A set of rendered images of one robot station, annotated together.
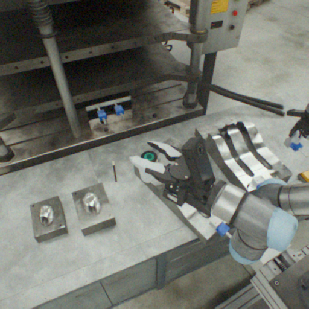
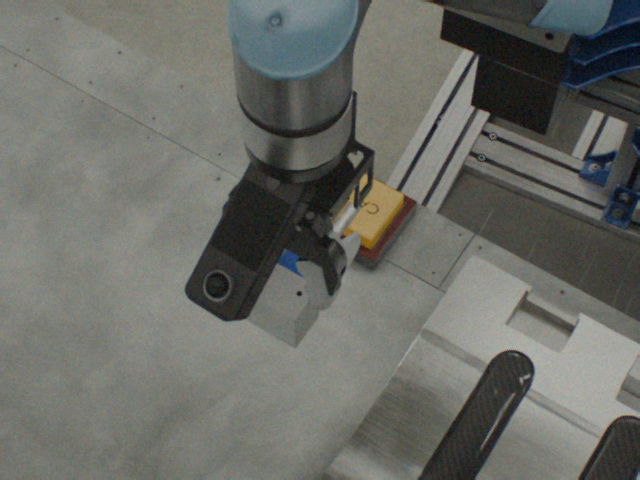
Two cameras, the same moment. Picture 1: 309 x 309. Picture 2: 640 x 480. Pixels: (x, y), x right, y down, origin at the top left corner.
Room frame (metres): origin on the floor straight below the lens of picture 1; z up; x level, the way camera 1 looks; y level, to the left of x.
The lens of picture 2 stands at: (1.19, -0.29, 1.86)
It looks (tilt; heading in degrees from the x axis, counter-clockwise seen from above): 60 degrees down; 235
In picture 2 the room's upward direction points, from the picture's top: 1 degrees clockwise
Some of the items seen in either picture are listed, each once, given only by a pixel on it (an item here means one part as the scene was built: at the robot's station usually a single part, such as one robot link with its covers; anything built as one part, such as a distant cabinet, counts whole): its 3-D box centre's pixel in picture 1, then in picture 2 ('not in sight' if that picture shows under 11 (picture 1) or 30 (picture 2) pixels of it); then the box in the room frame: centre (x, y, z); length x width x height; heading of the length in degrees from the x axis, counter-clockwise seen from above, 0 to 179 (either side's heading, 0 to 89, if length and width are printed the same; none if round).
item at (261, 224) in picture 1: (262, 222); not in sight; (0.25, -0.21, 1.43); 0.11 x 0.08 x 0.09; 55
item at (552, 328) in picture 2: (274, 177); (541, 328); (0.77, -0.58, 0.87); 0.05 x 0.05 x 0.04; 23
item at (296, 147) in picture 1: (297, 147); (313, 261); (0.91, -0.72, 0.93); 0.13 x 0.05 x 0.05; 23
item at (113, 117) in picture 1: (99, 90); not in sight; (1.48, 0.37, 0.87); 0.50 x 0.27 x 0.17; 23
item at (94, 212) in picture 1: (93, 208); not in sight; (0.62, 0.28, 0.84); 0.20 x 0.15 x 0.07; 23
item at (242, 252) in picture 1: (251, 236); not in sight; (0.26, -0.22, 1.34); 0.11 x 0.08 x 0.11; 145
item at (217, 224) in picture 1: (224, 230); not in sight; (0.50, -0.29, 0.86); 0.13 x 0.05 x 0.05; 40
